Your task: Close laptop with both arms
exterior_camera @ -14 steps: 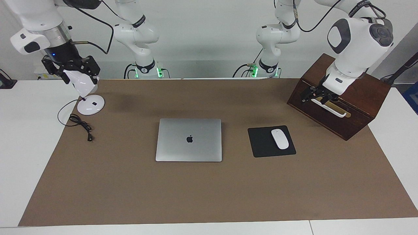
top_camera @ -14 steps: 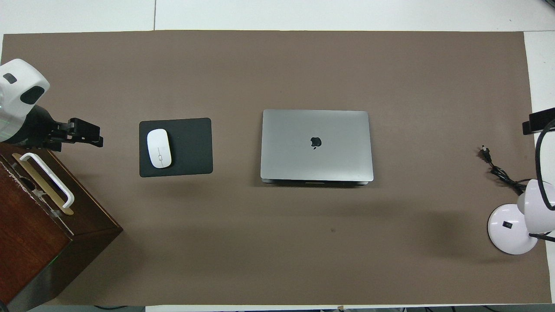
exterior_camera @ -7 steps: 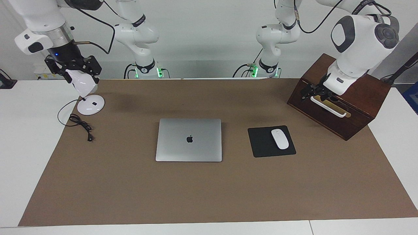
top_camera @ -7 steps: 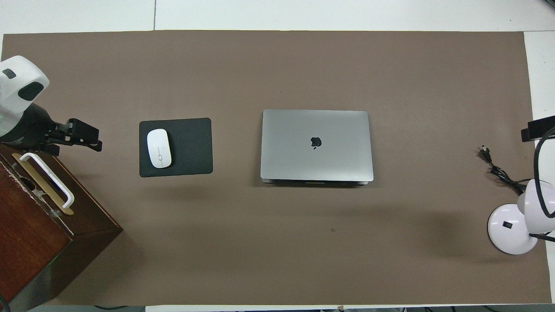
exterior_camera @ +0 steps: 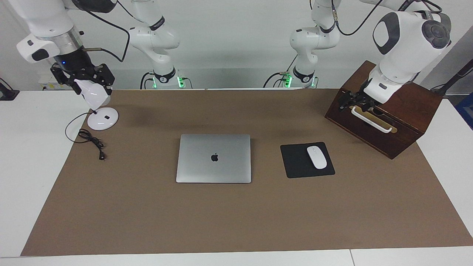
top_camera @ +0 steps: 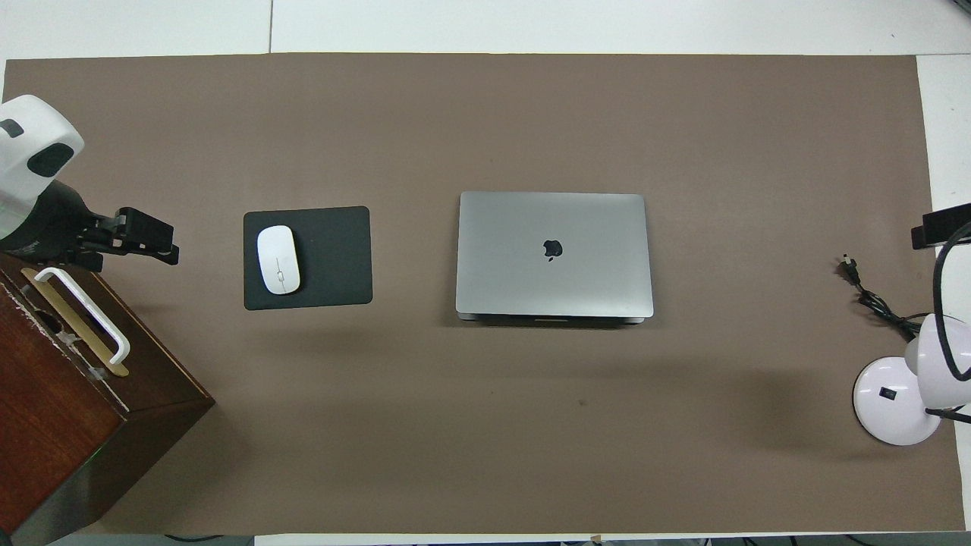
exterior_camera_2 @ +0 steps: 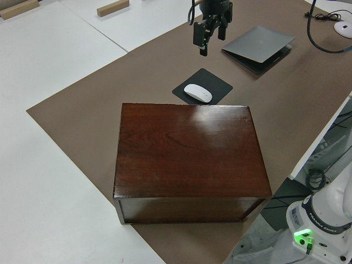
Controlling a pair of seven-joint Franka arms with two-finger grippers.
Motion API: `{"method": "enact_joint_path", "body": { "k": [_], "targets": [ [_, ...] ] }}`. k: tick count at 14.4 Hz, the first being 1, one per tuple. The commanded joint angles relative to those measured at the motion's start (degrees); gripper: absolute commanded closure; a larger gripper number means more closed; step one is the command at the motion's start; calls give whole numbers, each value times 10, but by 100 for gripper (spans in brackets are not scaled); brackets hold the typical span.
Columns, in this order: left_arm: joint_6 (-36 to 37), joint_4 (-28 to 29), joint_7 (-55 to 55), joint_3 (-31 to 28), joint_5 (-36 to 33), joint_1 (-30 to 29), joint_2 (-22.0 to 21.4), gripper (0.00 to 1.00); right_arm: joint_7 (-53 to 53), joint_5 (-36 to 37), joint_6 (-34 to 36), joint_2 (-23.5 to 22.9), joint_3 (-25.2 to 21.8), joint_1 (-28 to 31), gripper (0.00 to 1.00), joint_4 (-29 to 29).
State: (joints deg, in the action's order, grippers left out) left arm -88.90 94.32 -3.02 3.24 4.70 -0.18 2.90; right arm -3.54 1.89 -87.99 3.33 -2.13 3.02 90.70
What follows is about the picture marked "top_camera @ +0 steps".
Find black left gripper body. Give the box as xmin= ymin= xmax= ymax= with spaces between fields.
xmin=0 ymin=182 xmax=122 ymax=270

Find grey laptop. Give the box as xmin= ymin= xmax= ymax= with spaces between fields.
xmin=455 ymin=191 xmax=655 ymax=327

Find white computer mouse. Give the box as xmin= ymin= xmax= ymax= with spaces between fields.
xmin=256 ymin=225 xmax=301 ymax=295

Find brown table mat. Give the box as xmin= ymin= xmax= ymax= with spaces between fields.
xmin=0 ymin=53 xmax=966 ymax=535

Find black mouse pad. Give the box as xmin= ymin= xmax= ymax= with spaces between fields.
xmin=243 ymin=206 xmax=374 ymax=311

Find white desk lamp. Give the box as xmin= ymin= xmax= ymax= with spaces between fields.
xmin=852 ymin=312 xmax=971 ymax=447

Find dark wooden box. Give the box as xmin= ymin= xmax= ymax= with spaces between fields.
xmin=0 ymin=250 xmax=216 ymax=543

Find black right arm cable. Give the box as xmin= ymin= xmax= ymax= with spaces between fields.
xmin=933 ymin=220 xmax=971 ymax=382

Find white box handle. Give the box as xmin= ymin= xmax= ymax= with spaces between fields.
xmin=34 ymin=267 xmax=131 ymax=366

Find black lamp power cable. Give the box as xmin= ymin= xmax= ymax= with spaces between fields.
xmin=837 ymin=256 xmax=922 ymax=340

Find brass handle plate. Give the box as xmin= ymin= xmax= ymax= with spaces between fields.
xmin=20 ymin=267 xmax=130 ymax=378

